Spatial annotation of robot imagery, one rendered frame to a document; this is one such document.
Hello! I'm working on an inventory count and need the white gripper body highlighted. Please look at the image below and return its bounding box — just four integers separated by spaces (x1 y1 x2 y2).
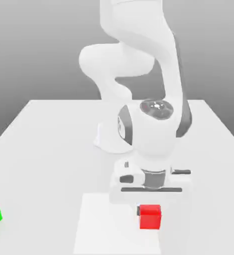
109 175 193 205

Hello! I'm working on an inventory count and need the small red cube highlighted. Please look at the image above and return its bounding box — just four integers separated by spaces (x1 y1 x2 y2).
139 204 162 230

